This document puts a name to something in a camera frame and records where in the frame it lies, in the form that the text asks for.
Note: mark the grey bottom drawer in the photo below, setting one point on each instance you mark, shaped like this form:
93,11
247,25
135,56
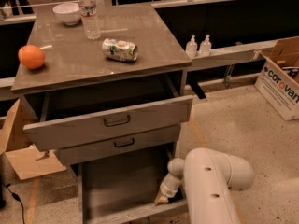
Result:
122,189

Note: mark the flat brown cardboard sheet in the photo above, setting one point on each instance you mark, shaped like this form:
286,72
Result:
30,162

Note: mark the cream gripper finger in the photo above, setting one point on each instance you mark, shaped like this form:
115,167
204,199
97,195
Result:
160,199

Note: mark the clear plastic water bottle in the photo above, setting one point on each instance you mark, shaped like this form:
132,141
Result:
88,12

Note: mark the white bowl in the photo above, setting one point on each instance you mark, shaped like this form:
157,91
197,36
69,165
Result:
67,13

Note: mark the upright brown cardboard panel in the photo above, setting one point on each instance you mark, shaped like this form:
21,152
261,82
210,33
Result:
12,135

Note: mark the grey middle drawer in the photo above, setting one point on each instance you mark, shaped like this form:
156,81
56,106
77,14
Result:
111,147

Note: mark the crushed green soda can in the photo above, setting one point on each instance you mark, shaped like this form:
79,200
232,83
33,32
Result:
120,50

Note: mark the right sanitizer pump bottle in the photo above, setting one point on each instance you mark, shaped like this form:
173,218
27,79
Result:
205,47

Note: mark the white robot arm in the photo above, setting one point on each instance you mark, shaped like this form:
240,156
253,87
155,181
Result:
208,178

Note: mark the left sanitizer pump bottle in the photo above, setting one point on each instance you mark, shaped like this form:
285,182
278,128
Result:
191,47

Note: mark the grey drawer cabinet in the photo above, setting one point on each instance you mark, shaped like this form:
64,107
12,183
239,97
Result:
73,60

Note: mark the grey top drawer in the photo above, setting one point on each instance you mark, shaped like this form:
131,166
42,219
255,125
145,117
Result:
83,115

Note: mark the sanitizer pump bottle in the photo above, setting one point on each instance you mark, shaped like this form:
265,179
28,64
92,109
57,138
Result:
191,47
205,47

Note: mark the grey drawer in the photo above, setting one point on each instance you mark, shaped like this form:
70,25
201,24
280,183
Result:
111,147
83,115
122,189

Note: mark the orange fruit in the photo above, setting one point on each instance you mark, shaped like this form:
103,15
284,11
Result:
31,56

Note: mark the white corovan cardboard box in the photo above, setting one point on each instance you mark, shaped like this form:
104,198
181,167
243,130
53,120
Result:
275,82

